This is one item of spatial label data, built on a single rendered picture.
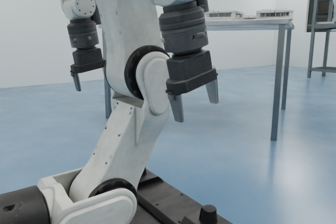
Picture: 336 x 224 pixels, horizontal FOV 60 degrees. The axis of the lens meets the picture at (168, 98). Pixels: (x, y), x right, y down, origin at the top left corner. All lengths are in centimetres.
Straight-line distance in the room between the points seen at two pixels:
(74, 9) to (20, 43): 404
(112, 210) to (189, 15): 48
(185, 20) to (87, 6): 45
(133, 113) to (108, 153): 12
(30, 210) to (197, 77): 45
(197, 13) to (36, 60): 453
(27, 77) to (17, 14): 93
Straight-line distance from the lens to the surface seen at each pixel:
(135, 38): 73
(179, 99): 56
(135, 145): 77
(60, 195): 76
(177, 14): 54
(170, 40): 55
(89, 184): 78
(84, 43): 95
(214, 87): 64
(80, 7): 92
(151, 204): 97
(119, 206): 76
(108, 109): 266
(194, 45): 55
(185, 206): 96
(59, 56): 508
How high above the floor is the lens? 69
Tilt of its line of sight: 11 degrees down
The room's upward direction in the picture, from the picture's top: straight up
